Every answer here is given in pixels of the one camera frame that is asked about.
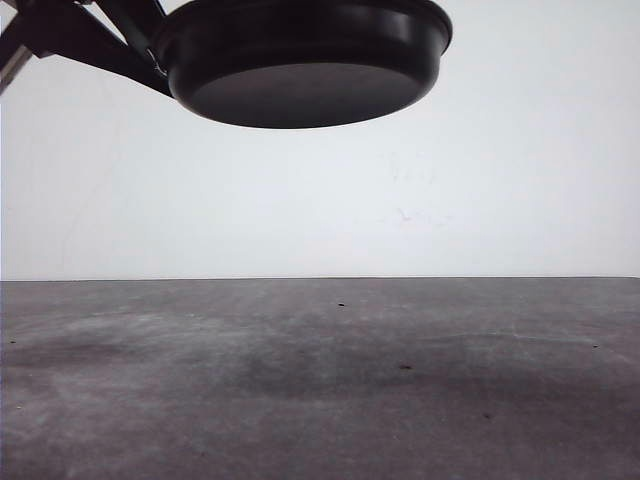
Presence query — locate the black frying pan green handle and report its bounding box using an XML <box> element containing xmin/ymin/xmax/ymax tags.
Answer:
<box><xmin>152</xmin><ymin>1</ymin><xmax>453</xmax><ymax>129</ymax></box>

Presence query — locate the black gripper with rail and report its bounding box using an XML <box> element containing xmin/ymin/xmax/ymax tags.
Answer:
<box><xmin>1</xmin><ymin>0</ymin><xmax>171</xmax><ymax>96</ymax></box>

